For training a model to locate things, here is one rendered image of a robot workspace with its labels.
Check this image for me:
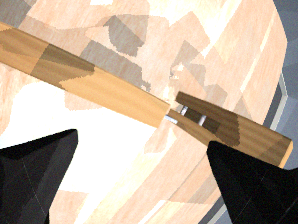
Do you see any brown wooden post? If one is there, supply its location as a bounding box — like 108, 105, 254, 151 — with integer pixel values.
168, 91, 293, 168

